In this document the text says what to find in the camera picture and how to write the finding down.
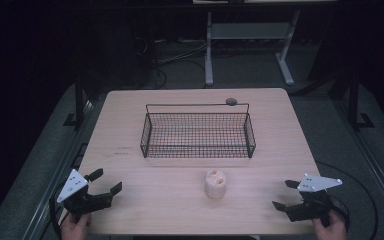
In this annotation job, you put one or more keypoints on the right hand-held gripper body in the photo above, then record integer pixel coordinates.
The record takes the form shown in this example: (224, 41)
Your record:
(315, 182)

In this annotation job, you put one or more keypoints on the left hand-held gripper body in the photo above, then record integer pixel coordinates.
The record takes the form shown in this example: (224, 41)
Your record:
(72, 185)

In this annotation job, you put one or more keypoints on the person's left hand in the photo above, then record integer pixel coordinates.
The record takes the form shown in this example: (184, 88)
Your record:
(75, 228)

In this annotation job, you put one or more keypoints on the person's right hand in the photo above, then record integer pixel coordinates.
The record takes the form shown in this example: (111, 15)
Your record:
(330, 230)

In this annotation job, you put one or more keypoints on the small grey round disc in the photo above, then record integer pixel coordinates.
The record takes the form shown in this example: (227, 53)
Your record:
(231, 101)

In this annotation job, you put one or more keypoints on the grey metal stand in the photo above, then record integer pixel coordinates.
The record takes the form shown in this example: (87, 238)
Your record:
(250, 30)

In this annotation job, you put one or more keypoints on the aluminium floor rail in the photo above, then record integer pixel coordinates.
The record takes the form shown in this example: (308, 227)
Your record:
(51, 176)
(373, 163)

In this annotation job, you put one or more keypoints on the black upright post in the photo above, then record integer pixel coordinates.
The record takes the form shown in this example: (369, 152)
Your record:
(354, 100)
(78, 100)

